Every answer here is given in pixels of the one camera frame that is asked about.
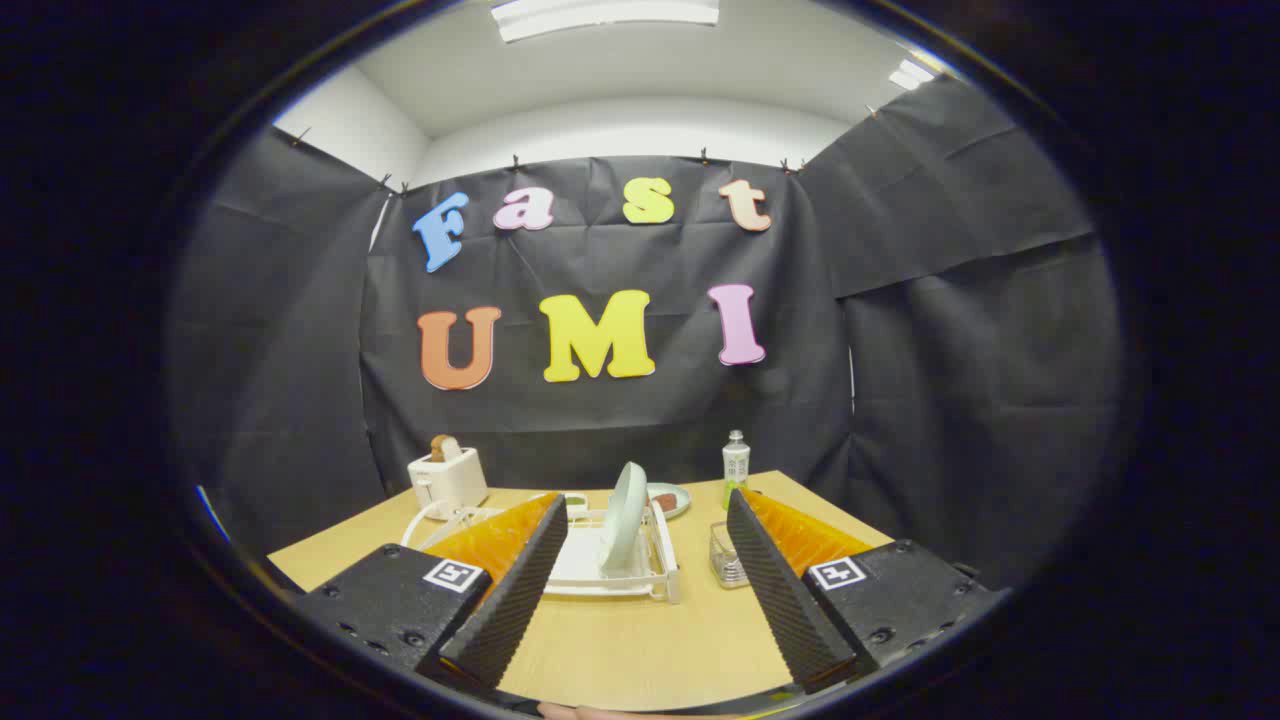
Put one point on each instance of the long ceiling light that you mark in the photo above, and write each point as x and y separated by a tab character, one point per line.
600	15

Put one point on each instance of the brown bread slice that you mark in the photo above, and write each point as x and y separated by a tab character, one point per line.
444	446

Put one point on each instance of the brown meat piece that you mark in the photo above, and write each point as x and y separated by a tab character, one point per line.
665	501

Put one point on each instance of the small pale green dish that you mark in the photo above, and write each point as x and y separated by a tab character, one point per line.
682	500

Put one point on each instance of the white dish rack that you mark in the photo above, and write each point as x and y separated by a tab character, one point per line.
580	572

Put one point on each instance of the white divided sauce dish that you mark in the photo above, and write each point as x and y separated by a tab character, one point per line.
576	501

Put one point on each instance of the pale green plate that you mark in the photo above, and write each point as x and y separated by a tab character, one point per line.
625	520

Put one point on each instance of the black backdrop cloth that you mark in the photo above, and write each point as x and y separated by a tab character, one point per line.
930	350

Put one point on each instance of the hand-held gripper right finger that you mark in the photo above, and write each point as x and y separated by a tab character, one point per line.
785	600

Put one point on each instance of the green drink bottle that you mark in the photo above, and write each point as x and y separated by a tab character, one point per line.
735	470

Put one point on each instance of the small ceiling light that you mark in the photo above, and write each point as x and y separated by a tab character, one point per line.
912	74

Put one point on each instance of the white toaster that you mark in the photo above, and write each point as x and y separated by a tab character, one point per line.
450	480

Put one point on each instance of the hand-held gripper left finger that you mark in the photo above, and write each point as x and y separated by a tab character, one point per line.
510	600

